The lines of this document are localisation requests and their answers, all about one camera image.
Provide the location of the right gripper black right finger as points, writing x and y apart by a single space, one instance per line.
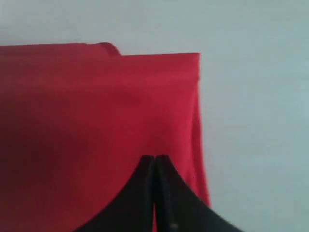
178 208

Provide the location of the red tablecloth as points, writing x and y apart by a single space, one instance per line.
75 120

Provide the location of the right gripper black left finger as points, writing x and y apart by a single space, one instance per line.
132 209

